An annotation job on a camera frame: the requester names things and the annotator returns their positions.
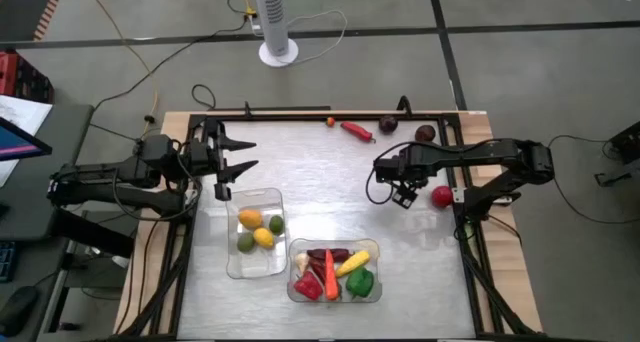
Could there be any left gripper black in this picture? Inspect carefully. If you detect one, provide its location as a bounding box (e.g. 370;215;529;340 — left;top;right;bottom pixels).
188;133;260;184

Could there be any dark brown round fruit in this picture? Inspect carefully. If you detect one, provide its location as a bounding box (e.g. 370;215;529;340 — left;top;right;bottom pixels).
414;124;437;144

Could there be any red apple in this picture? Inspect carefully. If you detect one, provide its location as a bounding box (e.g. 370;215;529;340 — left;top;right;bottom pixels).
431;185;455;209

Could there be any clear plastic basket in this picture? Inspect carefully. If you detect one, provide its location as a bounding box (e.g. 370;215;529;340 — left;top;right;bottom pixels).
224;187;289;280
286;237;384;304

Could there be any light green round fruit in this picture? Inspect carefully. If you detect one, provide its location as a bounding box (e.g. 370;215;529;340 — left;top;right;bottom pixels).
235;231;257;254

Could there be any yellow lemon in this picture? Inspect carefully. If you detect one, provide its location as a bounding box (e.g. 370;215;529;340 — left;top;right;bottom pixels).
252;227;276;250

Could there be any yellow squash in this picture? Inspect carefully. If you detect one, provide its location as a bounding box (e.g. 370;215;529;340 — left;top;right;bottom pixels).
334;250;372;279

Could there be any green bell pepper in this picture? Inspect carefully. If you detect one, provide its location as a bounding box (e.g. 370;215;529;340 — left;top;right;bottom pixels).
344;266;376;300

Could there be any dark red chili pepper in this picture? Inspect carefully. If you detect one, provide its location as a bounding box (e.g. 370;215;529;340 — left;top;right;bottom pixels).
308;258;328;285

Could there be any orange-red bell pepper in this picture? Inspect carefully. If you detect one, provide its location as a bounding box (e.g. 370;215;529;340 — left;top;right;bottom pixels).
324;248;341;302

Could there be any red bell pepper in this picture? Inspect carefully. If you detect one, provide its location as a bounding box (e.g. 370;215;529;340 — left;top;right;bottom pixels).
292;270;325;302

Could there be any bright red chili pepper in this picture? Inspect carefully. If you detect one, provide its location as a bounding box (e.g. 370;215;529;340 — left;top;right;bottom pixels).
340;121;377;144

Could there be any white tower fan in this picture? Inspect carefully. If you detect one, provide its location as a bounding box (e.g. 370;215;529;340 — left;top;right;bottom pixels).
251;0;300;68

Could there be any dark grey desk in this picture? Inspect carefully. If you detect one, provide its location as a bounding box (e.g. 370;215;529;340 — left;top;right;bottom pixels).
0;89;96;243

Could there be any white paper sheet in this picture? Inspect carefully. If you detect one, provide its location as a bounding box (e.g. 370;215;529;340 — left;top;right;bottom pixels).
0;94;54;136

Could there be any monitor with blue screen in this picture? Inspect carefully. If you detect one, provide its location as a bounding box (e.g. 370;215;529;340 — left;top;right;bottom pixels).
0;115;54;163

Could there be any black equipment stand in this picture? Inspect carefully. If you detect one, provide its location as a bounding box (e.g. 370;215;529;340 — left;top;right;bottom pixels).
594;120;640;188

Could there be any red and black crate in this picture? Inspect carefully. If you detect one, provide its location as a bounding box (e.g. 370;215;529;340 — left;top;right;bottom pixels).
0;49;55;105

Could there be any dark blue keyboard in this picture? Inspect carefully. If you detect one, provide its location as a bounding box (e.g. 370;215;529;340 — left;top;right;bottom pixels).
0;241;19;283

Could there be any black mat orange striped edge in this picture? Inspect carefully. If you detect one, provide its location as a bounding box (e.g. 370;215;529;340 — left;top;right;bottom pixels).
0;0;67;42

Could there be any black computer mouse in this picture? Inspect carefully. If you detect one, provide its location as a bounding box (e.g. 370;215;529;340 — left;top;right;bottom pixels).
0;285;40;338

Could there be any black cable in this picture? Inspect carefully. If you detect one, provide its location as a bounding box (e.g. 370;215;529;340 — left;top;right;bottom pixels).
547;134;640;226
112;141;204;222
364;139;501;206
89;16;251;113
191;83;218;111

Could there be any black aluminium table frame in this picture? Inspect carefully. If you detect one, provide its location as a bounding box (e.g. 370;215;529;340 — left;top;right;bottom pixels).
119;95;539;341

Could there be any yellow cable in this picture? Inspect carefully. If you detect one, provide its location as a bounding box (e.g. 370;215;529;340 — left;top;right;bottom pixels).
79;0;161;136

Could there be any white cable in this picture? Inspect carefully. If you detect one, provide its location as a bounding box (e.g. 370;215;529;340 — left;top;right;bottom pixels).
277;9;349;66

